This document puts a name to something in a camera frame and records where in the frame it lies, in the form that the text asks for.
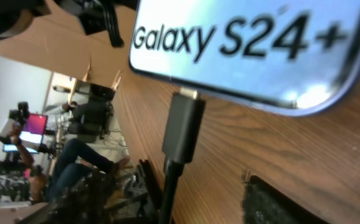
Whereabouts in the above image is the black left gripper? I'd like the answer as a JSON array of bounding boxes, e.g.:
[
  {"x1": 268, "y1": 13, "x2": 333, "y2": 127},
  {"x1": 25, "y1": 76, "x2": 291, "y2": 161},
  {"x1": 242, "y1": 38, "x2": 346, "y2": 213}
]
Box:
[{"x1": 0, "y1": 0, "x2": 138, "y2": 47}]

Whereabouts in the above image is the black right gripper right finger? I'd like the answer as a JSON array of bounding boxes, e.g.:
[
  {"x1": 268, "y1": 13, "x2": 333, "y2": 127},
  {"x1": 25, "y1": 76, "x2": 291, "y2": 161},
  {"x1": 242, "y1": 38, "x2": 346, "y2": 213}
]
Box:
[{"x1": 241, "y1": 175, "x2": 328, "y2": 224}]

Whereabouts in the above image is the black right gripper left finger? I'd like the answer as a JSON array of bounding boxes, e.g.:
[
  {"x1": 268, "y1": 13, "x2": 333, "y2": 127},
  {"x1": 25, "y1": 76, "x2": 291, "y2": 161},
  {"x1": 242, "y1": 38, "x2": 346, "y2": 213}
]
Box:
[{"x1": 18, "y1": 172, "x2": 117, "y2": 224}]

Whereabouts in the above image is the black USB charger cable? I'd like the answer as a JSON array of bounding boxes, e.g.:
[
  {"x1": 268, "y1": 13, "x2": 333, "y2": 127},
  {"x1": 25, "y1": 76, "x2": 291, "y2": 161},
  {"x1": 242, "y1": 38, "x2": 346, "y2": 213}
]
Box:
[{"x1": 158, "y1": 87, "x2": 206, "y2": 224}]

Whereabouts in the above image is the blue Galaxy smartphone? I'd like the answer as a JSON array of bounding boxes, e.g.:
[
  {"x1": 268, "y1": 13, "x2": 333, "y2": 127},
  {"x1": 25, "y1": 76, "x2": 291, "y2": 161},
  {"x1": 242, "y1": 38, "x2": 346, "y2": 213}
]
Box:
[{"x1": 129, "y1": 0, "x2": 360, "y2": 116}]

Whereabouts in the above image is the seated person in background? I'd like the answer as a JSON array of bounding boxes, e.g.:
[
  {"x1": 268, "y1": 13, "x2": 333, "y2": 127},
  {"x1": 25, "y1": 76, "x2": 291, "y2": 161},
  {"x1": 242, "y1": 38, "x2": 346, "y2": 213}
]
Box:
[{"x1": 0, "y1": 124, "x2": 130, "y2": 203}]

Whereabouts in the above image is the background computer monitor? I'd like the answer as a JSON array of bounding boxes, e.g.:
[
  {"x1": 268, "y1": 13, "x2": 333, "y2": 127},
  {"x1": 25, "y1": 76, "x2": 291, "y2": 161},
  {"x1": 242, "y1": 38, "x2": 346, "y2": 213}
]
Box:
[{"x1": 0, "y1": 113, "x2": 48, "y2": 154}]

